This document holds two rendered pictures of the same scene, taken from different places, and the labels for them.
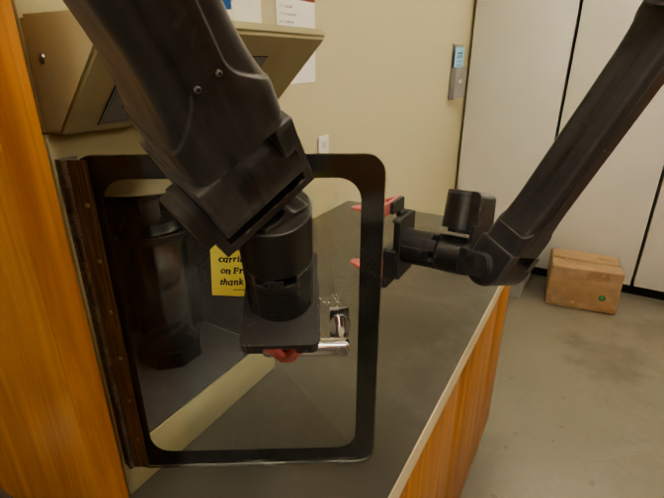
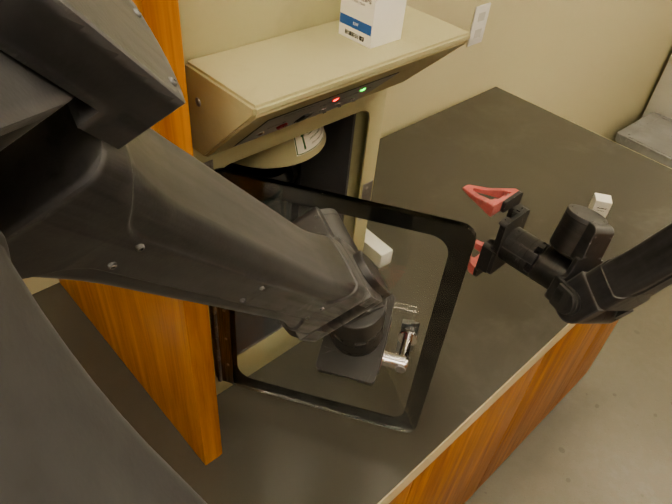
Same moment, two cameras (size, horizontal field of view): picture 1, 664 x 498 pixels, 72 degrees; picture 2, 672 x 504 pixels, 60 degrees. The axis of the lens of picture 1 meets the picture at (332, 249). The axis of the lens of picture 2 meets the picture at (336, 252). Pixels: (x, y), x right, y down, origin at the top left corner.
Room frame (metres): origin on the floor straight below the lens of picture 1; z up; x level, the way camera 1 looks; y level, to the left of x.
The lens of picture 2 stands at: (-0.06, -0.02, 1.76)
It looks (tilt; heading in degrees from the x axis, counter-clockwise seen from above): 42 degrees down; 13
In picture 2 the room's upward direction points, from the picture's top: 6 degrees clockwise
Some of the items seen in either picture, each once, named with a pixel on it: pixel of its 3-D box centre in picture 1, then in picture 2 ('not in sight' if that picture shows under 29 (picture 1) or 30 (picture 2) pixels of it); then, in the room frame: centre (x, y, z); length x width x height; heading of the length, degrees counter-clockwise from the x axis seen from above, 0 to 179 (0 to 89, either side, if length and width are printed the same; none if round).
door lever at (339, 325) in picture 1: (308, 338); (376, 345); (0.41, 0.02, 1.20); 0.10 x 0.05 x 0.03; 92
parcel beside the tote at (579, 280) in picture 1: (581, 279); not in sight; (2.68, -1.63, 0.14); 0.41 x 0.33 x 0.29; 66
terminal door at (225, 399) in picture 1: (244, 331); (326, 319); (0.44, 0.10, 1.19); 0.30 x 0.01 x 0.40; 92
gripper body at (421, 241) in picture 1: (417, 246); (519, 249); (0.67, -0.14, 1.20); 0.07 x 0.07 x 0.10; 60
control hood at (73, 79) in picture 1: (207, 73); (337, 88); (0.54, 0.14, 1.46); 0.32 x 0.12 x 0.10; 150
